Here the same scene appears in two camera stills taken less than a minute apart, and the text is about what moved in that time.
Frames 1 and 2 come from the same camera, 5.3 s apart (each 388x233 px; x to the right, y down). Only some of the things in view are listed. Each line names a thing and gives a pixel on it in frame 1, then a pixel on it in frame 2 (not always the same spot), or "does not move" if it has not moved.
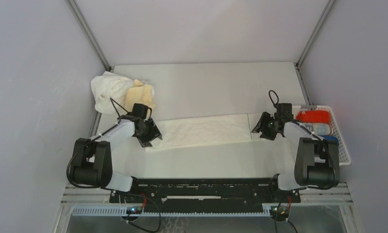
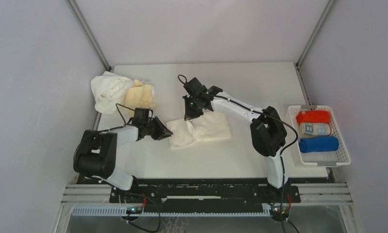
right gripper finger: x=263 y=118 → x=192 y=108
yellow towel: x=140 y=93 does not move
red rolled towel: x=314 y=116 does not move
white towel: x=110 y=92 does not move
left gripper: x=152 y=135 → x=163 y=132
